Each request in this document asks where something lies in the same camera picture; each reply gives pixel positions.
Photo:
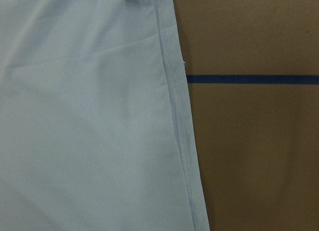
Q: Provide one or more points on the light blue t-shirt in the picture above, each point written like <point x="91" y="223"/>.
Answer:
<point x="96" y="129"/>

